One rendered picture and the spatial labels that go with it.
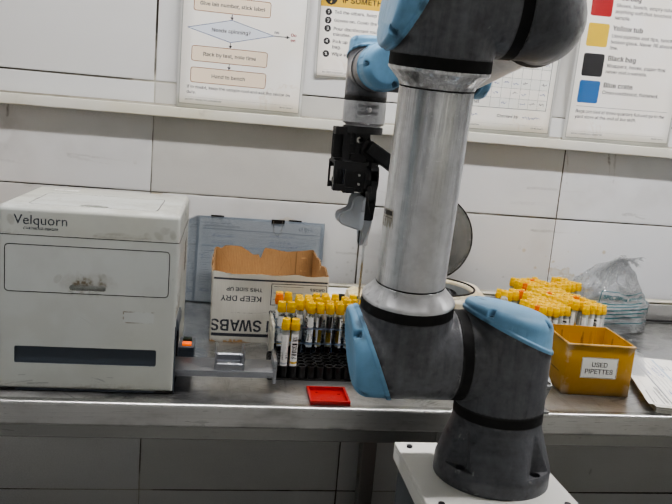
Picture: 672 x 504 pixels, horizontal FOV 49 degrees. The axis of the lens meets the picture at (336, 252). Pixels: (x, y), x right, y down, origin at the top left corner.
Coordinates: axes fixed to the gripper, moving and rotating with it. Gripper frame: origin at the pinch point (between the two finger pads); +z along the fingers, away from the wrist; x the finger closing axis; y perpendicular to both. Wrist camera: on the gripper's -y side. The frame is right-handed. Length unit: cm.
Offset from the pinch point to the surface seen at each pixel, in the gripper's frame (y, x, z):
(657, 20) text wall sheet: -80, -48, -52
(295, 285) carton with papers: 10.0, -16.4, 13.5
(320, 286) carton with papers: 4.8, -16.4, 13.5
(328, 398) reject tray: 6.4, 13.3, 25.9
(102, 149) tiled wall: 54, -52, -9
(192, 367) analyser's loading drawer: 29.5, 10.3, 22.1
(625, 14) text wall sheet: -71, -48, -52
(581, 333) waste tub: -47, -4, 18
